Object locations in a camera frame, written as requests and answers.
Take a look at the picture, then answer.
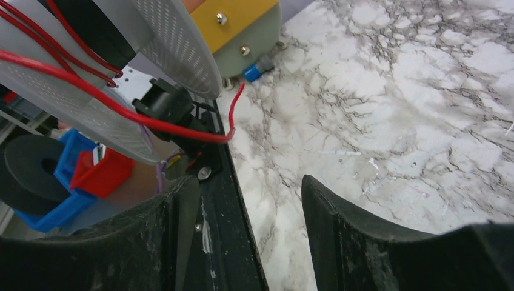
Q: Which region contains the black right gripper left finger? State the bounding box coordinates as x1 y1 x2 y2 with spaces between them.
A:
1 175 200 290

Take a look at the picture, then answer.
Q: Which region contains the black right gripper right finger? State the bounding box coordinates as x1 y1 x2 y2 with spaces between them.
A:
301 175 513 290

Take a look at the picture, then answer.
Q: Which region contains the white perforated cable spool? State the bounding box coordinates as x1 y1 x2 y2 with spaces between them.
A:
1 1 231 164

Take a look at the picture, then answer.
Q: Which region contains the red cable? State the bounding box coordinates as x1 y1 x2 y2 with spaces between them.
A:
0 0 245 144

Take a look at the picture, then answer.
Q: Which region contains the red plastic bin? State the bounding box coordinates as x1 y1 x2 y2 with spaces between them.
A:
69 148 135 198

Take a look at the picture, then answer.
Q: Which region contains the blue plastic bin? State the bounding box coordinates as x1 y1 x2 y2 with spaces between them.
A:
13 129 97 233

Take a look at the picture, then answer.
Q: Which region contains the black tape roll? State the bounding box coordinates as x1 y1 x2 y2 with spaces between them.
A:
1 135 70 215

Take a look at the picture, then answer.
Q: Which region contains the cream cylinder winding machine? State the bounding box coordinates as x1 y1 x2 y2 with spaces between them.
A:
183 0 288 90

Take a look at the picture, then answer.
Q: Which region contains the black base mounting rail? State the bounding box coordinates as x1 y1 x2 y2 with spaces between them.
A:
164 100 269 291

